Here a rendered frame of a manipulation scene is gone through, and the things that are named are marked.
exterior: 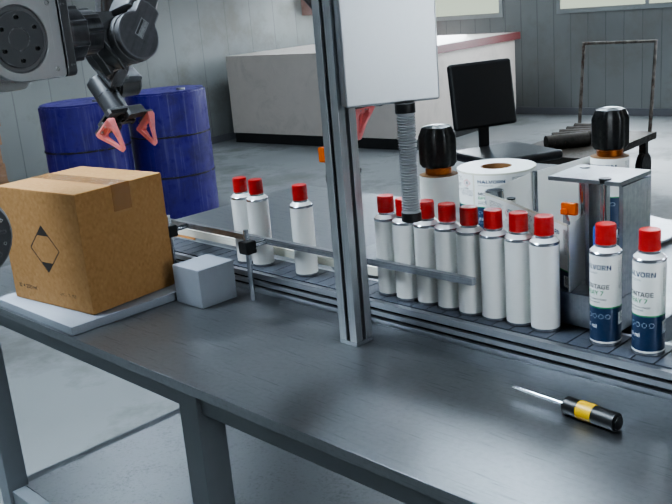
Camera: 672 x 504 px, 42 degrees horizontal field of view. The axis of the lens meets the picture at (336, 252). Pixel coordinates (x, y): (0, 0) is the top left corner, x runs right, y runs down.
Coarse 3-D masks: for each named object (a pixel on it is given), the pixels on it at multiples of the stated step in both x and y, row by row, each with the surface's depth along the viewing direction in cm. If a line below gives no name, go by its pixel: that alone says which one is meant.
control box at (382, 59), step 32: (352, 0) 147; (384, 0) 148; (416, 0) 149; (352, 32) 149; (384, 32) 150; (416, 32) 151; (352, 64) 150; (384, 64) 151; (416, 64) 152; (352, 96) 151; (384, 96) 152; (416, 96) 153
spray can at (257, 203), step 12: (252, 180) 202; (252, 192) 203; (252, 204) 203; (264, 204) 203; (252, 216) 204; (264, 216) 204; (252, 228) 205; (264, 228) 205; (264, 252) 206; (264, 264) 207
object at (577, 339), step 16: (176, 240) 238; (224, 256) 218; (272, 272) 202; (288, 272) 201; (320, 272) 199; (400, 304) 175; (416, 304) 173; (480, 320) 162; (544, 336) 152; (560, 336) 152; (576, 336) 151; (624, 336) 150; (608, 352) 144; (624, 352) 143
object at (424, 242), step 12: (420, 204) 168; (432, 204) 168; (432, 216) 168; (420, 228) 168; (432, 228) 168; (420, 240) 169; (432, 240) 168; (420, 252) 170; (432, 252) 169; (420, 264) 170; (432, 264) 170; (420, 276) 171; (420, 288) 172; (432, 288) 171; (420, 300) 173; (432, 300) 172
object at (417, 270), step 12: (192, 228) 219; (204, 228) 216; (216, 228) 212; (276, 240) 197; (312, 252) 189; (324, 252) 186; (372, 264) 177; (384, 264) 175; (396, 264) 172; (408, 264) 172; (432, 276) 166; (444, 276) 164; (456, 276) 162; (468, 276) 161
